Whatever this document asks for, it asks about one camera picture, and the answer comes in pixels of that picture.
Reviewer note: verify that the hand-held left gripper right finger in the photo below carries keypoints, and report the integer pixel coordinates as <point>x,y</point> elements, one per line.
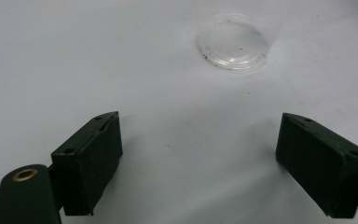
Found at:
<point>320,161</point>

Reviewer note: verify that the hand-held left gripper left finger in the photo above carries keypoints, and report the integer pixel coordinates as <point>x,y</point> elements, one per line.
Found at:
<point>87,161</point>

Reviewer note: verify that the clear round plastic dish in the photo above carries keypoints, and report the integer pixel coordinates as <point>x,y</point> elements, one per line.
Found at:
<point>233,43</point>

